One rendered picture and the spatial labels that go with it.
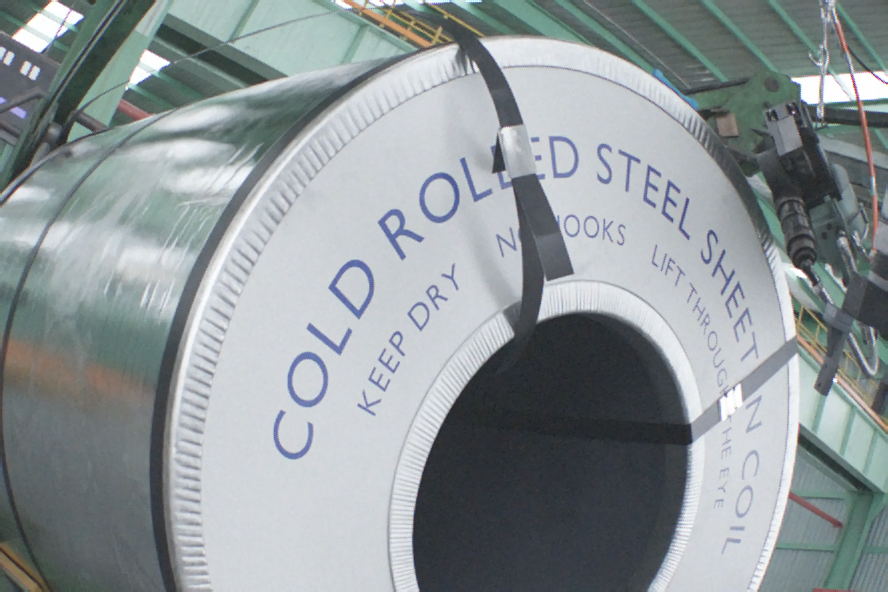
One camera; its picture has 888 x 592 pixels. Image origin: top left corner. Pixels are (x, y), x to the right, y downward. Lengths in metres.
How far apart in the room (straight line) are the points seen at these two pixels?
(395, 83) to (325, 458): 0.40
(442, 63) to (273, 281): 0.32
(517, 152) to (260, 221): 0.31
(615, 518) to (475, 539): 0.28
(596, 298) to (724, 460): 0.40
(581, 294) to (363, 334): 0.31
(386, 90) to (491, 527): 0.88
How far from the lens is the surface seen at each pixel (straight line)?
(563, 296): 1.71
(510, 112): 1.59
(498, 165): 1.62
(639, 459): 2.01
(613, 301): 1.77
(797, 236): 1.86
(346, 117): 1.50
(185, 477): 1.40
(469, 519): 2.25
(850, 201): 2.06
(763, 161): 1.94
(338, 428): 1.51
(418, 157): 1.56
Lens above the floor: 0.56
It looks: 13 degrees up
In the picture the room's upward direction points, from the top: 19 degrees clockwise
